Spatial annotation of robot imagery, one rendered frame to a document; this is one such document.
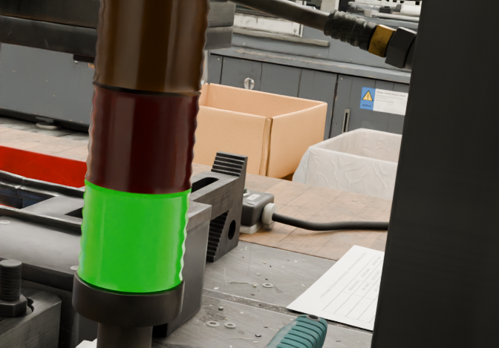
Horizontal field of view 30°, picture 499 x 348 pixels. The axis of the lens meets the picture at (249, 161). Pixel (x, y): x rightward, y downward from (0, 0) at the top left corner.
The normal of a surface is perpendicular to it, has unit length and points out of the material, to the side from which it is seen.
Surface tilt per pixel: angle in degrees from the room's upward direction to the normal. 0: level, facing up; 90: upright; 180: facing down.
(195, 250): 90
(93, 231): 76
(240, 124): 88
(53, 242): 0
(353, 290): 1
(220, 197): 90
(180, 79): 104
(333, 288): 1
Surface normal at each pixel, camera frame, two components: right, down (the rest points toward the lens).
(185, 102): 0.73, 0.44
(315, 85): -0.38, 0.15
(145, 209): 0.26, -0.02
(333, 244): 0.11, -0.97
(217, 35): 0.94, 0.17
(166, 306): 0.74, 0.22
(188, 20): 0.70, -0.02
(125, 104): -0.23, -0.07
